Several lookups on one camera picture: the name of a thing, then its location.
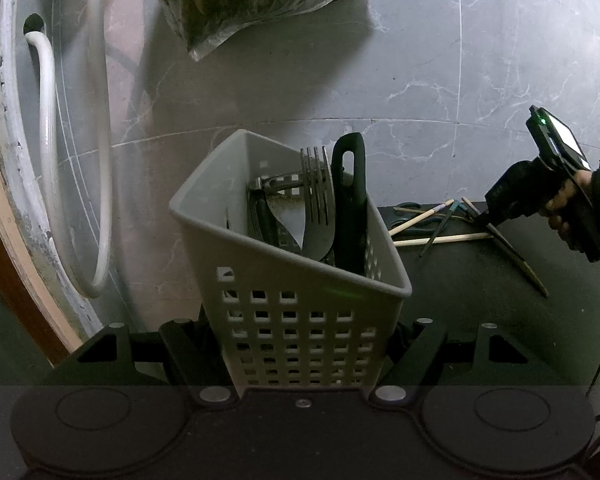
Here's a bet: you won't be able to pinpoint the metal peeler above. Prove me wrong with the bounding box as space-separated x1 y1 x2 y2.
250 172 304 249

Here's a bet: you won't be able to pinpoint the person's right hand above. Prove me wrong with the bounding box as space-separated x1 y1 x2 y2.
547 170 593 252

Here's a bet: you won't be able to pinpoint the brown wooden door frame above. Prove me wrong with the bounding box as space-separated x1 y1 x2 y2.
0 0 88 366

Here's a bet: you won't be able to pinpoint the plastic bag of dried greens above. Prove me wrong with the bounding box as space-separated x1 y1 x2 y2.
150 0 394 62

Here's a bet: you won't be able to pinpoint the grey fork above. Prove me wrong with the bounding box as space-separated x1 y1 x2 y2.
299 145 337 262

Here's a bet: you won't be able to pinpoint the dark chopstick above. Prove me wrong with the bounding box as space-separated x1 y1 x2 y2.
419 209 454 257
461 197 550 298
394 206 451 217

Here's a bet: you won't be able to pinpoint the white perforated utensil basket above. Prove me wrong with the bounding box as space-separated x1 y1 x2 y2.
169 129 412 396

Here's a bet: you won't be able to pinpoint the light wooden chopstick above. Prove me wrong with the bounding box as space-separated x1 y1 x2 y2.
389 199 456 235
393 232 492 247

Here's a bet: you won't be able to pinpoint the green-handled scissors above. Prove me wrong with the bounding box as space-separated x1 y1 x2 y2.
387 201 433 234

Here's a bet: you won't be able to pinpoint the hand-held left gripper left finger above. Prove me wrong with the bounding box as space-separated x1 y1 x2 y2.
75 318 240 406

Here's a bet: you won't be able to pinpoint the white hose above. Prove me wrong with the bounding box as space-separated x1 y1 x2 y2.
25 0 114 299

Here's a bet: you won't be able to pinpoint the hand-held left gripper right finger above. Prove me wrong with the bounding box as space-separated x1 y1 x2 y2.
368 318 533 407

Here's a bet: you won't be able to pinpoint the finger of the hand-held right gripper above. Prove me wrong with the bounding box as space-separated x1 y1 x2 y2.
477 189 520 234

